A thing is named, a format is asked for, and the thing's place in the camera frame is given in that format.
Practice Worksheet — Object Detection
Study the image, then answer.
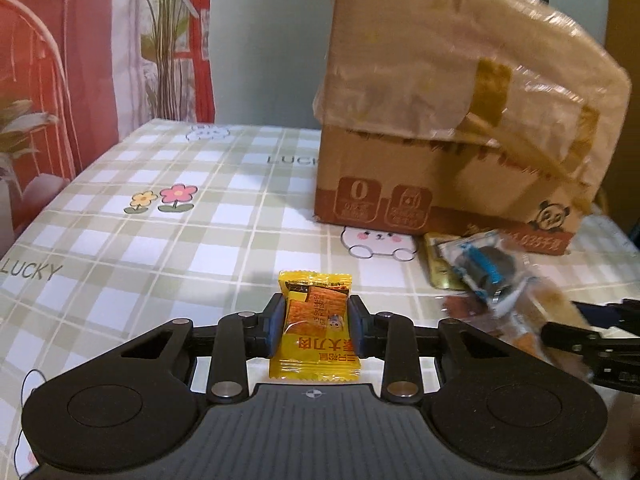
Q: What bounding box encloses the yellow spicy strip packet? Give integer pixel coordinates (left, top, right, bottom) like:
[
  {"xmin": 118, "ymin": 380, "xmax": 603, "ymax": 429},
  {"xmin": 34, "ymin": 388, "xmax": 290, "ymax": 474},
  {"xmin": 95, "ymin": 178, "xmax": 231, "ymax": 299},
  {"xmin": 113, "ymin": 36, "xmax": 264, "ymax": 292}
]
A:
[{"xmin": 269, "ymin": 271, "xmax": 360, "ymax": 382}]

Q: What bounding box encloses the blue clear cookie packet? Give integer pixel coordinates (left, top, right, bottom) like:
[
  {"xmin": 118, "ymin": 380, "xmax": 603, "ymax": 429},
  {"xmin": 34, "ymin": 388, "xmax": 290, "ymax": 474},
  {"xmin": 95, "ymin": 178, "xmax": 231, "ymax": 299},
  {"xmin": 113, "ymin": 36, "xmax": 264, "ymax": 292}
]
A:
[{"xmin": 437, "ymin": 230, "xmax": 533, "ymax": 318}]

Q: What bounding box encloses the gold snack packet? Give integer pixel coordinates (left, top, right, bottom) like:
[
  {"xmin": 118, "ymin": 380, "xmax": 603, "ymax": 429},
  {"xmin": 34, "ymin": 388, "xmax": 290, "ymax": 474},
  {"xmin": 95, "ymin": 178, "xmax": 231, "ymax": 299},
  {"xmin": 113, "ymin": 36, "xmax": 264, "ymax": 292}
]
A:
[{"xmin": 423, "ymin": 233, "xmax": 466, "ymax": 292}]

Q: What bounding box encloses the beige wrapped snack bar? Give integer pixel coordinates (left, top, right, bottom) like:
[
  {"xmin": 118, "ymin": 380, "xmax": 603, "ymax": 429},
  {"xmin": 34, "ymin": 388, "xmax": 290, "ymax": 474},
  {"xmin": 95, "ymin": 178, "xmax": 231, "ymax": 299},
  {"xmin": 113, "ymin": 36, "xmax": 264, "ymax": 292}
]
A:
[{"xmin": 497, "ymin": 278, "xmax": 591, "ymax": 380}]

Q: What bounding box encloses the green checked tablecloth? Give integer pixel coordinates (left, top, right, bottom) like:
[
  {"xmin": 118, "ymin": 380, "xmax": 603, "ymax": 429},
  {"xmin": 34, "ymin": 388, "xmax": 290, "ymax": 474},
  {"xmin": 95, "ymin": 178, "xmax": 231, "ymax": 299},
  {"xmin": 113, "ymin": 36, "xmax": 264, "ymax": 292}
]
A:
[{"xmin": 0, "ymin": 118, "xmax": 640, "ymax": 478}]

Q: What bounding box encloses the brown cardboard box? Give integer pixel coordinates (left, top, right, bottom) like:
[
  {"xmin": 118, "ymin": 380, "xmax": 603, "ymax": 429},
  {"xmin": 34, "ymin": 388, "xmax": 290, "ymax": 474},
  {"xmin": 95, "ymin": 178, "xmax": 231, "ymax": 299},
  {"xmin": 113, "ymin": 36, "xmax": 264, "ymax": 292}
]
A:
[{"xmin": 314, "ymin": 0, "xmax": 631, "ymax": 255}]

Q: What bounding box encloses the pink printed backdrop curtain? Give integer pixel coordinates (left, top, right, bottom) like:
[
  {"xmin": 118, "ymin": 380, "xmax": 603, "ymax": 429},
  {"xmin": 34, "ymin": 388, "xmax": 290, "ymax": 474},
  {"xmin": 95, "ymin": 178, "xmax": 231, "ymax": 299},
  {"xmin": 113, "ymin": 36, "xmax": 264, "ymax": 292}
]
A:
[{"xmin": 1, "ymin": 0, "xmax": 215, "ymax": 247}]

